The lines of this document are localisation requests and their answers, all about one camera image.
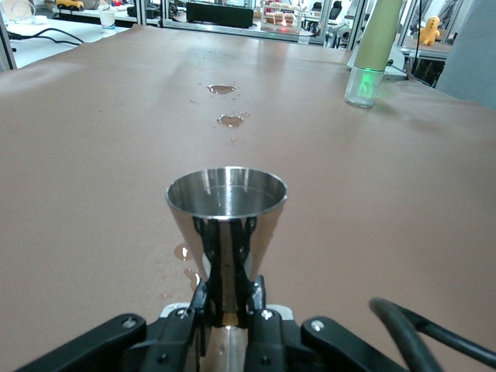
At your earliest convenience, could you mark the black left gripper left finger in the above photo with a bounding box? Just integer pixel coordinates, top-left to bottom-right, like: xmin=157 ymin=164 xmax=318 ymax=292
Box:
xmin=17 ymin=279 xmax=209 ymax=372

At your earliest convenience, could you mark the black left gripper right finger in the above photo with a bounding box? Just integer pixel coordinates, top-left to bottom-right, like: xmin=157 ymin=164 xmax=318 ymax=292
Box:
xmin=246 ymin=274 xmax=408 ymax=372

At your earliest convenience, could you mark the steel double jigger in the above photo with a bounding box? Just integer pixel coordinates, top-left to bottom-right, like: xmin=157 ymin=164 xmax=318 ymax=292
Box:
xmin=165 ymin=166 xmax=290 ymax=372

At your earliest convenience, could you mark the yellow-green bottle shaker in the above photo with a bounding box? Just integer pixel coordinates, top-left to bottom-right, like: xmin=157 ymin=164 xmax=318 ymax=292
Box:
xmin=343 ymin=0 xmax=404 ymax=109

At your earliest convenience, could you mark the white paper cup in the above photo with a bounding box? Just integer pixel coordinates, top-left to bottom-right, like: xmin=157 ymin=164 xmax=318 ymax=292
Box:
xmin=98 ymin=9 xmax=117 ymax=35

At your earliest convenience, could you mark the brown table cover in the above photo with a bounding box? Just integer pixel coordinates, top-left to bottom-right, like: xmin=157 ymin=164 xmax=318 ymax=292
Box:
xmin=0 ymin=23 xmax=496 ymax=372

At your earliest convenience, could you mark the small brown liquid puddle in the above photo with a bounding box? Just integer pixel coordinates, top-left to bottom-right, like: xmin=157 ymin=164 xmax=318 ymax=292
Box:
xmin=215 ymin=112 xmax=251 ymax=129

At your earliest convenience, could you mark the large brown liquid puddle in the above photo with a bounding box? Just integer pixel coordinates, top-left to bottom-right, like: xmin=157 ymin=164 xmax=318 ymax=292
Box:
xmin=206 ymin=84 xmax=237 ymax=96

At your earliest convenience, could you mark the white side table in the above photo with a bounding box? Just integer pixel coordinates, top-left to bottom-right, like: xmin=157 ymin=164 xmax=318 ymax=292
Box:
xmin=0 ymin=15 xmax=135 ymax=71

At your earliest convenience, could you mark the clear rack with breads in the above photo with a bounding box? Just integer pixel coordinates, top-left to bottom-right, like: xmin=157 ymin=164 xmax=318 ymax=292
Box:
xmin=260 ymin=0 xmax=304 ymax=36

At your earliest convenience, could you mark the long black box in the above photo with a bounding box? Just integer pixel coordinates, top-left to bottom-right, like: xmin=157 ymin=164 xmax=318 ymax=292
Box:
xmin=185 ymin=2 xmax=255 ymax=29

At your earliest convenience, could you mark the yellow plush toy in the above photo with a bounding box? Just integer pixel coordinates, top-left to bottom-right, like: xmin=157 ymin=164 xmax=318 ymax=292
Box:
xmin=418 ymin=15 xmax=443 ymax=46

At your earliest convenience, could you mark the grey panel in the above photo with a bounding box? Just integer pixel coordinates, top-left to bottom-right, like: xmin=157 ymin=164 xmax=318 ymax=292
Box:
xmin=433 ymin=0 xmax=496 ymax=113

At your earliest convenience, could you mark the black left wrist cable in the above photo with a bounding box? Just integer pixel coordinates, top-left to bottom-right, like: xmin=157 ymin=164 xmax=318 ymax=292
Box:
xmin=367 ymin=296 xmax=496 ymax=372

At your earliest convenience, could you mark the black cable on white table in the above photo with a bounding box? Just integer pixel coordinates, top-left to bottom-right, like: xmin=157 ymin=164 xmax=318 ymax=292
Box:
xmin=7 ymin=27 xmax=84 ymax=47

